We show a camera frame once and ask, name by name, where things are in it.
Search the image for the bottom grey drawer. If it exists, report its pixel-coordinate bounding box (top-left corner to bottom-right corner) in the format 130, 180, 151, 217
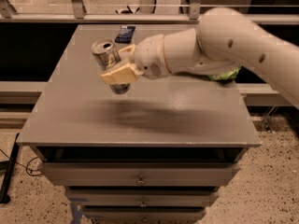
82, 206, 206, 221

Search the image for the grey drawer cabinet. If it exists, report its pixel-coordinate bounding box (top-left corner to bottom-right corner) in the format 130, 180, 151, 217
17, 23, 262, 224

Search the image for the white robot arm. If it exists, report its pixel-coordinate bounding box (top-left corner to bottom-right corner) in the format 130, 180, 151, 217
101, 7, 299, 107

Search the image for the grey drawer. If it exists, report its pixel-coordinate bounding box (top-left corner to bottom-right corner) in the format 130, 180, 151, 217
82, 206, 206, 221
39, 162, 240, 187
65, 189, 219, 207

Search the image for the middle grey drawer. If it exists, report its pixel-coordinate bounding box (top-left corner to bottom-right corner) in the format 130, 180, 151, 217
65, 189, 219, 207

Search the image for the silver blue redbull can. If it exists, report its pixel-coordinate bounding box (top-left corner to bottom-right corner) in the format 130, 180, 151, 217
91, 38, 130, 94

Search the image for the metal railing frame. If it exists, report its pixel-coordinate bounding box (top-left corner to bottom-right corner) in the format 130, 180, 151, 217
0, 0, 299, 24

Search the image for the thin black floor cable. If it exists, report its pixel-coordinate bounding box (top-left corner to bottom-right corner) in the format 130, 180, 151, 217
0, 148, 42, 177

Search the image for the top grey drawer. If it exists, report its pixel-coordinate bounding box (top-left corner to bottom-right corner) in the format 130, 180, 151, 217
39, 162, 240, 187

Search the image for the black floor stand bar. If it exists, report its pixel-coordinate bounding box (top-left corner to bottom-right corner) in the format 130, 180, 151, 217
0, 142, 20, 203

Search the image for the dark blue snack packet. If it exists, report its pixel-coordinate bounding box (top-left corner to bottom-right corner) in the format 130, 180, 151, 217
115, 25, 135, 44

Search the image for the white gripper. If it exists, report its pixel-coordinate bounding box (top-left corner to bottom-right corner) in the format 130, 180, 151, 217
100, 35, 170, 85

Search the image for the green chip bag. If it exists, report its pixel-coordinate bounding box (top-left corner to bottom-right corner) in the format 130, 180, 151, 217
207, 65, 242, 81

